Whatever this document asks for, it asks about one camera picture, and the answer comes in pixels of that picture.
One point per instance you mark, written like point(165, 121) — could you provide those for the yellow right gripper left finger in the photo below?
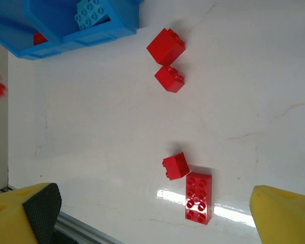
point(10, 218)

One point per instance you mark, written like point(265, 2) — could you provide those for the red two-by-two lego brick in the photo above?
point(165, 48)
point(169, 78)
point(176, 166)

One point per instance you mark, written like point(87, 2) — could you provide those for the aluminium table frame rail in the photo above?
point(84, 231)

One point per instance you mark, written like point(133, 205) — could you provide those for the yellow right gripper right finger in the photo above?
point(284, 218)

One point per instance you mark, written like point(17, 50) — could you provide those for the light blue two-by-four lego brick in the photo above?
point(91, 17)

